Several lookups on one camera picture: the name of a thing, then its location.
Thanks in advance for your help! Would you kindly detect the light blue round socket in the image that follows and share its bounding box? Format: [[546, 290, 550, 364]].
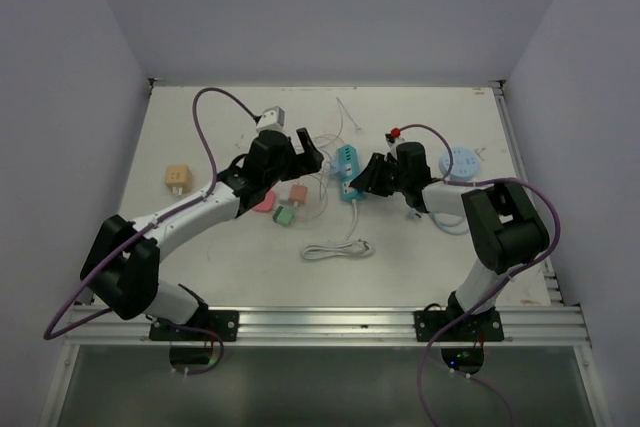
[[439, 147, 481, 182]]

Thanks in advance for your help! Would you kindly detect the white cube charger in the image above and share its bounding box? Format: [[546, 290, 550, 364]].
[[277, 186, 291, 205]]

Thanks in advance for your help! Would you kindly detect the green cube charger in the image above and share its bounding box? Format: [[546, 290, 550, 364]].
[[272, 206, 296, 227]]

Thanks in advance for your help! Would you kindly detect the orange plug on strip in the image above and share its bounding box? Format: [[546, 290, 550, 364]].
[[288, 184, 308, 208]]

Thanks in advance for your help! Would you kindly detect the light blue coiled cable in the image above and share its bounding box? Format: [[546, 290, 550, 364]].
[[405, 206, 471, 237]]

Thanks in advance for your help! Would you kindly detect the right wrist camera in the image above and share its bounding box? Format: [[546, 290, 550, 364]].
[[384, 128, 405, 150]]

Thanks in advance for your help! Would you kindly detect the aluminium rail frame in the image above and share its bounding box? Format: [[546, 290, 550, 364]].
[[37, 77, 614, 427]]

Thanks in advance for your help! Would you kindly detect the thin pink white cable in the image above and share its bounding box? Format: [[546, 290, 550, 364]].
[[294, 96, 366, 223]]

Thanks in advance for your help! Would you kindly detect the pink square plug adapter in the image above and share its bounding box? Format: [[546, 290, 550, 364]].
[[253, 190, 278, 213]]

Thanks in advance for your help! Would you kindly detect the teal power strip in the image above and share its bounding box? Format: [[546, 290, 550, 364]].
[[336, 144, 363, 203]]

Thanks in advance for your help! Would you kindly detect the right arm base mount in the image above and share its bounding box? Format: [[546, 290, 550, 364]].
[[413, 308, 505, 343]]

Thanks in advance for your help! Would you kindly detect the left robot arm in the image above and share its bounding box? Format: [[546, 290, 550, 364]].
[[80, 128, 323, 340]]

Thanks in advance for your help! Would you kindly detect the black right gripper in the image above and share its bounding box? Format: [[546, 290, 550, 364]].
[[352, 153, 409, 198]]

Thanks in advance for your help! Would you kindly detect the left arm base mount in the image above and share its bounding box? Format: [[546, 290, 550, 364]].
[[149, 310, 240, 342]]

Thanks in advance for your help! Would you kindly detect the white coiled cable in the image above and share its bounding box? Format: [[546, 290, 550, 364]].
[[300, 199, 376, 262]]

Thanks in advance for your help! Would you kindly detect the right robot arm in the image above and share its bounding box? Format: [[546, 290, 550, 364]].
[[350, 142, 550, 340]]

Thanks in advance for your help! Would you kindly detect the beige cube socket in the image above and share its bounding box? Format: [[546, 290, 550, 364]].
[[164, 164, 193, 197]]

